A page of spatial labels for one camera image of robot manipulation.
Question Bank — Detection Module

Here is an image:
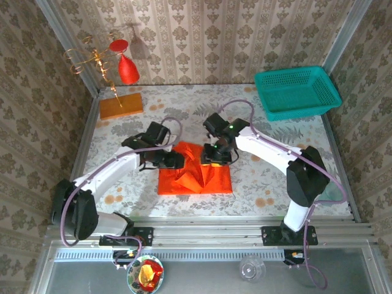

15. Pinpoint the orange t-shirt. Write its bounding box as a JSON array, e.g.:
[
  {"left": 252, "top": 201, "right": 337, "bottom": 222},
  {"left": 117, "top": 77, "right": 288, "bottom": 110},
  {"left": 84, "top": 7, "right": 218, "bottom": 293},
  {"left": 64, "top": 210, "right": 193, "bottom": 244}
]
[{"left": 157, "top": 140, "right": 233, "bottom": 196}]

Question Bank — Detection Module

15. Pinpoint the wooden base block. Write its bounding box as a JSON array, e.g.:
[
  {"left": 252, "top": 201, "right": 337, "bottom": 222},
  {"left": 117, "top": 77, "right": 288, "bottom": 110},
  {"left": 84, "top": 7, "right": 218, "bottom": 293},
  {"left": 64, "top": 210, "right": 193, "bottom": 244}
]
[{"left": 99, "top": 92, "right": 145, "bottom": 121}]

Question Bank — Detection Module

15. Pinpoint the red wine glass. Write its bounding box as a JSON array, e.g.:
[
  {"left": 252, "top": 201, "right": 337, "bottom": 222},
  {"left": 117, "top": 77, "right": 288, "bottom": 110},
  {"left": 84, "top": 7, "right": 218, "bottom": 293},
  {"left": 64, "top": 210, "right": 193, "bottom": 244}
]
[{"left": 109, "top": 39, "right": 140, "bottom": 86}]

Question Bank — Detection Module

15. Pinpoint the teal plastic basket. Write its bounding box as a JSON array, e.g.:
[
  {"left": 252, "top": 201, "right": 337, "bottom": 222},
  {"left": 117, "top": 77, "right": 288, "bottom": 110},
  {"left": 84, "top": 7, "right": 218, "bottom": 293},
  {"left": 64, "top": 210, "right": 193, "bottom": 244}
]
[{"left": 254, "top": 66, "right": 343, "bottom": 122}]

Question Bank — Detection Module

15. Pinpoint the small black connector board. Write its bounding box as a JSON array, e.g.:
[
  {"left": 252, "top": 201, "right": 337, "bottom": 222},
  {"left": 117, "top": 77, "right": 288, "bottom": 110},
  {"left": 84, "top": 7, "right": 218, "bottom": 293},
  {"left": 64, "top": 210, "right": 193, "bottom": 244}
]
[
  {"left": 283, "top": 248, "right": 307, "bottom": 266},
  {"left": 111, "top": 249, "right": 138, "bottom": 270}
]

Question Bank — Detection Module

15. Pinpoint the clear plastic cup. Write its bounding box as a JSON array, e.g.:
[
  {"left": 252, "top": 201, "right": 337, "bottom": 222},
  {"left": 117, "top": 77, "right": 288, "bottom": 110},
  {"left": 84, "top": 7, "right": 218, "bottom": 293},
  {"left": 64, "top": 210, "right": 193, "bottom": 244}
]
[{"left": 238, "top": 254, "right": 266, "bottom": 283}]

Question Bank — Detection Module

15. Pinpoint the red gold foil wrapper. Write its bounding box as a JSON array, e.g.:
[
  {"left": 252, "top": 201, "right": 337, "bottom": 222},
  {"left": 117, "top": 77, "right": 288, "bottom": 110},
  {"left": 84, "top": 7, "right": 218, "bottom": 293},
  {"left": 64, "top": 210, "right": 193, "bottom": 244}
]
[{"left": 138, "top": 259, "right": 164, "bottom": 290}]

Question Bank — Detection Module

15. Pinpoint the patterned small bowl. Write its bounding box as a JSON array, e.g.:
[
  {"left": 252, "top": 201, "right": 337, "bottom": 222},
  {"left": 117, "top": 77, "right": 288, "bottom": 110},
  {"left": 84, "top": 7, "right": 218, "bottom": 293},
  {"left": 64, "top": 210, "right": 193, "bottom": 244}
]
[{"left": 126, "top": 254, "right": 165, "bottom": 294}]

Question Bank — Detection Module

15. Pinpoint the pale green glass object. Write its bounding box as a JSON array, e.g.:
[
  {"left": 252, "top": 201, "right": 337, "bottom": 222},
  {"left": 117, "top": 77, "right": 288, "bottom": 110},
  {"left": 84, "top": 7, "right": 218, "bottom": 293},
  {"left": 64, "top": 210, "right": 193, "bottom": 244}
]
[{"left": 318, "top": 180, "right": 347, "bottom": 203}]

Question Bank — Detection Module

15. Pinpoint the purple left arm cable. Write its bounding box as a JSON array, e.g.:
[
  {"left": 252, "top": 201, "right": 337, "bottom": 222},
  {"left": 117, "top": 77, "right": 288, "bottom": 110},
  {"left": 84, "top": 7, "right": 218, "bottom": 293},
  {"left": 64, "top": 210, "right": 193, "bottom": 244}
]
[{"left": 60, "top": 116, "right": 184, "bottom": 270}]

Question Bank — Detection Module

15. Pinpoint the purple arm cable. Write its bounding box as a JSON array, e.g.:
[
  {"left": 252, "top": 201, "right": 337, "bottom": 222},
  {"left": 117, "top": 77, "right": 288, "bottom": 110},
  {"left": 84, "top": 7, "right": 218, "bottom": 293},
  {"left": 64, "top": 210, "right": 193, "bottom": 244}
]
[
  {"left": 60, "top": 116, "right": 184, "bottom": 270},
  {"left": 219, "top": 99, "right": 349, "bottom": 290}
]

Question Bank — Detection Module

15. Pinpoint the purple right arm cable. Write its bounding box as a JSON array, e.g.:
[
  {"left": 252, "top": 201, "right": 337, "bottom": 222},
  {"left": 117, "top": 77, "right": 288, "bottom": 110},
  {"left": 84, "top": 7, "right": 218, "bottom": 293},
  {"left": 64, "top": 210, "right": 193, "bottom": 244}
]
[{"left": 219, "top": 99, "right": 349, "bottom": 290}]

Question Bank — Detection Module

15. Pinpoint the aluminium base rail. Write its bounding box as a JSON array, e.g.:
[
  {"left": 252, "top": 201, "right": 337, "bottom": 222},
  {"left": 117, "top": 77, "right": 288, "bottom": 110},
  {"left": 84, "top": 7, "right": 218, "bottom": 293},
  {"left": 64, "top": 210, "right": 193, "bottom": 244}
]
[{"left": 45, "top": 216, "right": 380, "bottom": 248}]

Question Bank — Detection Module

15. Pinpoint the gold wire glass stand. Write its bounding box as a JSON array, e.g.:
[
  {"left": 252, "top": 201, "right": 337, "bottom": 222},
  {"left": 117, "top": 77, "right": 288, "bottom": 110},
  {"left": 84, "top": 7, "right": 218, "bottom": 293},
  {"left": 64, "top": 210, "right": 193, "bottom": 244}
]
[{"left": 63, "top": 32, "right": 123, "bottom": 108}]

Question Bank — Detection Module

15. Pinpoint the slotted grey cable duct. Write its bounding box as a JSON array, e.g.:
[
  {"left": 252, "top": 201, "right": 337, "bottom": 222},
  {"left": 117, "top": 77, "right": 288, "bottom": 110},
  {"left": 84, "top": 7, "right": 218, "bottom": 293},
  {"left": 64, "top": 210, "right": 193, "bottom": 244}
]
[{"left": 53, "top": 248, "right": 285, "bottom": 262}]

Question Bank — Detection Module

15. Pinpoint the aluminium frame post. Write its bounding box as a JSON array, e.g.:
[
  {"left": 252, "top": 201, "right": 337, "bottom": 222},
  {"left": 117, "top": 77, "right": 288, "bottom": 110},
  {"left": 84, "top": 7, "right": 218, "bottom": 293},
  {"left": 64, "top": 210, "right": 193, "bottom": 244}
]
[
  {"left": 35, "top": 0, "right": 100, "bottom": 98},
  {"left": 323, "top": 0, "right": 373, "bottom": 74}
]

